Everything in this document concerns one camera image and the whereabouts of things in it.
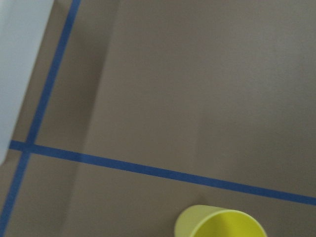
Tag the clear plastic storage box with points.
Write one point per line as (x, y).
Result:
(22, 26)

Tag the yellow plastic cup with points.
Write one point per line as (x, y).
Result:
(210, 221)

